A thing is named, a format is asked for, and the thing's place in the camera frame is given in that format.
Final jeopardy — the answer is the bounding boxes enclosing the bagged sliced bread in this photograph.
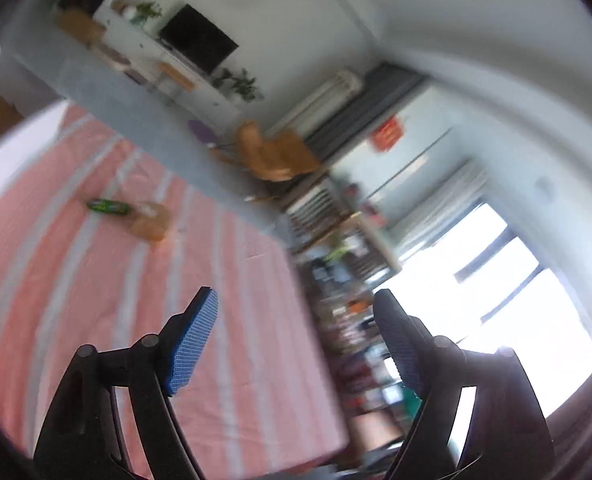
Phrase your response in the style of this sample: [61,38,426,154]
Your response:
[129,202,171,243]

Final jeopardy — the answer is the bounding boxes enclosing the green sausage snack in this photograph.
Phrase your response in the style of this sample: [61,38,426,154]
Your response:
[86,198,133,217]

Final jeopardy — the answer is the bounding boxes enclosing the striped red grey tablecloth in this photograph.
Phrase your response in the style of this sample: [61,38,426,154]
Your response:
[0,105,348,479]

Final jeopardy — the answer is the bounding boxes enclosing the orange lounge chair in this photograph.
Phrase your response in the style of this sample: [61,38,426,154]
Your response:
[208,120,321,182]

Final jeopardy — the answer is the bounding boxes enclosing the wooden bench stool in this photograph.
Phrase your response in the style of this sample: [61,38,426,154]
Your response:
[147,62,196,105]

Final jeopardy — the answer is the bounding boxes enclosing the potted green plant right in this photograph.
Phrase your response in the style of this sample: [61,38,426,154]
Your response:
[211,68,264,103]

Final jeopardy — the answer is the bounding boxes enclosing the white tv cabinet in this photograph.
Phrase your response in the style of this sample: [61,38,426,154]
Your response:
[93,6,243,134]

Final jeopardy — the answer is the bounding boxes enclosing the black flat television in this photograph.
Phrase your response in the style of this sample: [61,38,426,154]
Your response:
[159,4,238,74]

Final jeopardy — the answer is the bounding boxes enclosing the green plant white vase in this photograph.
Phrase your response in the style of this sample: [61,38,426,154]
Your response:
[122,1,162,26]

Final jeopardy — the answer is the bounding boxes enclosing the red wall decoration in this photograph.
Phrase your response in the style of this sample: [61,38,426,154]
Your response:
[370,116,404,153]

